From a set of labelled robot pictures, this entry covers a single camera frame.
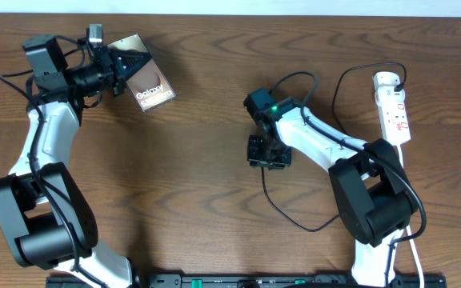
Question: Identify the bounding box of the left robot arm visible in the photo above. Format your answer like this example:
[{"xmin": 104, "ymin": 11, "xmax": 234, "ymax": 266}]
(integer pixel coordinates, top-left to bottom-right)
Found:
[{"xmin": 0, "ymin": 34, "xmax": 151, "ymax": 287}]

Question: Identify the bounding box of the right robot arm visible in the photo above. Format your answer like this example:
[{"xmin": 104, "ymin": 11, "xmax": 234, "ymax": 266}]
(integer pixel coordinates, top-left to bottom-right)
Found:
[{"xmin": 243, "ymin": 88, "xmax": 424, "ymax": 287}]

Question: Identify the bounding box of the white charger adapter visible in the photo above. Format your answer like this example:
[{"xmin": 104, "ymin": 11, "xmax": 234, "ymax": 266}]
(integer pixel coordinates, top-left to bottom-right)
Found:
[{"xmin": 373, "ymin": 71, "xmax": 401, "ymax": 90}]

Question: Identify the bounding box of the white power strip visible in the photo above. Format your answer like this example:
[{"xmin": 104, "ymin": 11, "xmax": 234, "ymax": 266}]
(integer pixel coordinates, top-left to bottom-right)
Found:
[{"xmin": 375, "ymin": 86, "xmax": 411, "ymax": 146}]

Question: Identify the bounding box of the white power strip cord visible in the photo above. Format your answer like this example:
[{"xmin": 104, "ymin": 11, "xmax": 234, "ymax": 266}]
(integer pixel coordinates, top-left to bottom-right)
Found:
[{"xmin": 395, "ymin": 144, "xmax": 426, "ymax": 288}]

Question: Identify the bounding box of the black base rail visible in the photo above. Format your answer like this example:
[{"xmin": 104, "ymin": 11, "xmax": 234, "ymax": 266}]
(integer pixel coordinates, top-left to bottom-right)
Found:
[{"xmin": 45, "ymin": 273, "xmax": 447, "ymax": 288}]

